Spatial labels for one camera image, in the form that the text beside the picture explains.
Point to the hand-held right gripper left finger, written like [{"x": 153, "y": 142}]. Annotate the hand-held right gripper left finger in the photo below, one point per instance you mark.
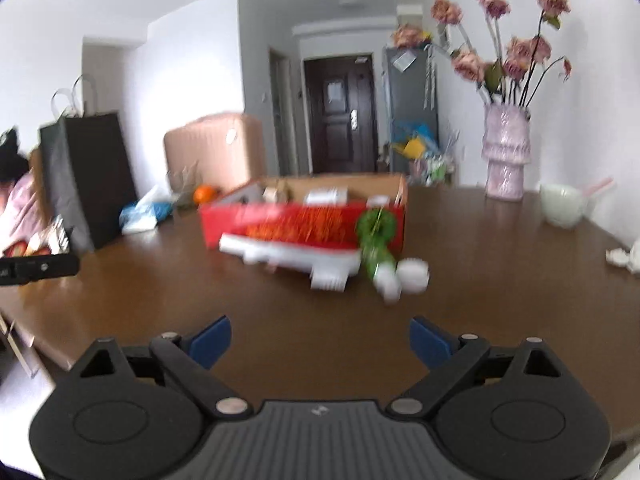
[{"x": 214, "y": 342}]

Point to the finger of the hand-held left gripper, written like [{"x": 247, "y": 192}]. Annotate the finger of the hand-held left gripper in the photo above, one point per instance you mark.
[{"x": 45, "y": 266}]

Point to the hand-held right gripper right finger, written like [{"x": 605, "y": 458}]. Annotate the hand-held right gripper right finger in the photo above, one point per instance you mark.
[{"x": 426, "y": 344}]

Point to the green bottle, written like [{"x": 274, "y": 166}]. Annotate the green bottle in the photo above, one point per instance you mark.
[{"x": 377, "y": 250}]

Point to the red cardboard box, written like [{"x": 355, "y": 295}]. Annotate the red cardboard box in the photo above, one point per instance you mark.
[{"x": 300, "y": 225}]

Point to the small cream box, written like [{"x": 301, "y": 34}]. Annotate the small cream box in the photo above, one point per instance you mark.
[{"x": 276, "y": 195}]

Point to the white wipes pack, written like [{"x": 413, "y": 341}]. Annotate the white wipes pack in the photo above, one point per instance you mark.
[{"x": 326, "y": 196}]

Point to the silver foil snack packet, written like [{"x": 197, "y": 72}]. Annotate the silver foil snack packet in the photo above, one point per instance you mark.
[{"x": 61, "y": 235}]

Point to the brown paper bag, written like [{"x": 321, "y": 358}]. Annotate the brown paper bag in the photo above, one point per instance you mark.
[{"x": 39, "y": 180}]

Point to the black paper bag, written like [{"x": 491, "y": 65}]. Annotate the black paper bag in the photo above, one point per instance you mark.
[{"x": 87, "y": 180}]

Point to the blue tissue pack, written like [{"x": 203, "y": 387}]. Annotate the blue tissue pack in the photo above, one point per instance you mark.
[{"x": 145, "y": 215}]

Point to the orange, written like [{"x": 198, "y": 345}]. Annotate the orange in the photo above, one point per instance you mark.
[{"x": 206, "y": 194}]

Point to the clear glass cup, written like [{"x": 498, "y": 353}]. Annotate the clear glass cup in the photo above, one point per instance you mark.
[{"x": 182, "y": 185}]

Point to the small cart with bottles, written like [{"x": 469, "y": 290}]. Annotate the small cart with bottles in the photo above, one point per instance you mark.
[{"x": 435, "y": 170}]

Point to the pink suitcase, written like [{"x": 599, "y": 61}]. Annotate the pink suitcase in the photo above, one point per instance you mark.
[{"x": 215, "y": 155}]

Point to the pale green bowl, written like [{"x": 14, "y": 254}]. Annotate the pale green bowl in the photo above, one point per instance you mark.
[{"x": 561, "y": 206}]

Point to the yellow plastic item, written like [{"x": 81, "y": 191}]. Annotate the yellow plastic item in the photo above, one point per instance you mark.
[{"x": 414, "y": 149}]

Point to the pink ceramic vase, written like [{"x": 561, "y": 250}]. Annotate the pink ceramic vase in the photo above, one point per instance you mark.
[{"x": 506, "y": 155}]

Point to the blue plastic item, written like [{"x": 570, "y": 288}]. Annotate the blue plastic item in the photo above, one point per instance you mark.
[{"x": 417, "y": 131}]

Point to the crumpled white tissue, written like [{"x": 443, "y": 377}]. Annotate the crumpled white tissue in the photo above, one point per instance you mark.
[{"x": 625, "y": 259}]

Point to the pink spoon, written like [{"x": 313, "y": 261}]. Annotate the pink spoon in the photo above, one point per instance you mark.
[{"x": 597, "y": 186}]

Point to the dark brown door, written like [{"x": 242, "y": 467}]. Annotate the dark brown door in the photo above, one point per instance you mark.
[{"x": 340, "y": 115}]

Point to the grey refrigerator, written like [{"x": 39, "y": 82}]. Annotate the grey refrigerator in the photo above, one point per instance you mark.
[{"x": 407, "y": 100}]

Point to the white paper note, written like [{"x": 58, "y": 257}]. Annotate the white paper note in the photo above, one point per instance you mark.
[{"x": 403, "y": 61}]

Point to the dried pink roses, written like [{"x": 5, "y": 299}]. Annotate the dried pink roses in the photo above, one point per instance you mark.
[{"x": 520, "y": 55}]

